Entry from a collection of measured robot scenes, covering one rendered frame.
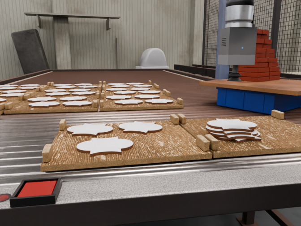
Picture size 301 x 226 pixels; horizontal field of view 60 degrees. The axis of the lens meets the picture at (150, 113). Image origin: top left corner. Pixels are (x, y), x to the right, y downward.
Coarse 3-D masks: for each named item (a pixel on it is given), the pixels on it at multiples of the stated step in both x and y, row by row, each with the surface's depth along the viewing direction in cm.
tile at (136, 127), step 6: (120, 126) 87; (126, 126) 87; (132, 126) 87; (138, 126) 87; (144, 126) 87; (150, 126) 87; (156, 126) 87; (126, 132) 82; (132, 132) 83; (138, 132) 82; (144, 132) 81; (150, 132) 83
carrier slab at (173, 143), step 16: (176, 128) 88; (64, 144) 72; (144, 144) 72; (160, 144) 72; (176, 144) 72; (192, 144) 72; (64, 160) 61; (80, 160) 61; (96, 160) 61; (112, 160) 61; (128, 160) 62; (144, 160) 63; (160, 160) 63; (176, 160) 64
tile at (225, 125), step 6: (216, 120) 85; (222, 120) 85; (228, 120) 85; (234, 120) 85; (210, 126) 80; (216, 126) 78; (222, 126) 77; (228, 126) 77; (234, 126) 77; (240, 126) 77; (246, 126) 77; (252, 126) 77
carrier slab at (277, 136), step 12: (192, 120) 99; (204, 120) 99; (240, 120) 99; (252, 120) 99; (264, 120) 99; (276, 120) 99; (192, 132) 83; (204, 132) 83; (264, 132) 83; (276, 132) 83; (288, 132) 83; (300, 132) 83; (228, 144) 72; (240, 144) 72; (252, 144) 72; (264, 144) 72; (276, 144) 72; (288, 144) 72; (300, 144) 72; (216, 156) 66; (228, 156) 67
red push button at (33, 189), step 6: (24, 186) 50; (30, 186) 50; (36, 186) 50; (42, 186) 50; (48, 186) 50; (54, 186) 50; (24, 192) 48; (30, 192) 48; (36, 192) 48; (42, 192) 48; (48, 192) 48
